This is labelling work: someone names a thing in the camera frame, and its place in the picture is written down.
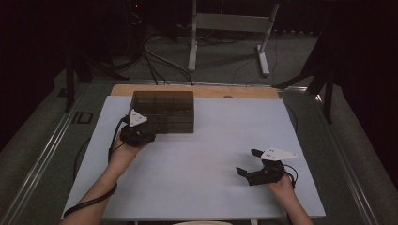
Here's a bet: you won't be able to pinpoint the smoky transparent drawer box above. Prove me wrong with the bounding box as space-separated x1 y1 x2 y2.
129 90 195 135

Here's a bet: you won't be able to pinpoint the metal floor rail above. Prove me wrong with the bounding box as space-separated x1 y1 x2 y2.
0 83 92 225
313 93 380 225

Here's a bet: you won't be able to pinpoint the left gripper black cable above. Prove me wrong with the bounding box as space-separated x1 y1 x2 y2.
63 115 130 218

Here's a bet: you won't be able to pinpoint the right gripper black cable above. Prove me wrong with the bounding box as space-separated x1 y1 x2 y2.
283 163 299 189

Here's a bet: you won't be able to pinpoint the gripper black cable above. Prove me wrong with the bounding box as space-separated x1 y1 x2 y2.
283 163 299 189
63 115 130 218

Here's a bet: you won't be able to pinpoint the person's right hand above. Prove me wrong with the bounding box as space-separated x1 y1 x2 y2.
268 174 297 201

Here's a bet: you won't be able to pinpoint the black stand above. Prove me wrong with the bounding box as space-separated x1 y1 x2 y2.
64 46 130 113
271 31 336 125

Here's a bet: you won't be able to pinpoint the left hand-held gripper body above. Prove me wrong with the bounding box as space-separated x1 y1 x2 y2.
119 108 157 148

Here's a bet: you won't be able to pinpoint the person's left hand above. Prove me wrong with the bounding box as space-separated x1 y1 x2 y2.
107 140 142 176

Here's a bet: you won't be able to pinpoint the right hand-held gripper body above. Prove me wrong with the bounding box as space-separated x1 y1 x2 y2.
246 146 299 187

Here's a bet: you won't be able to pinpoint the black floor cables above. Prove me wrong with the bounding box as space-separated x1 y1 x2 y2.
142 43 195 86

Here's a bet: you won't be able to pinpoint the white metal stand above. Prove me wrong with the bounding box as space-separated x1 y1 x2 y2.
187 0 280 77

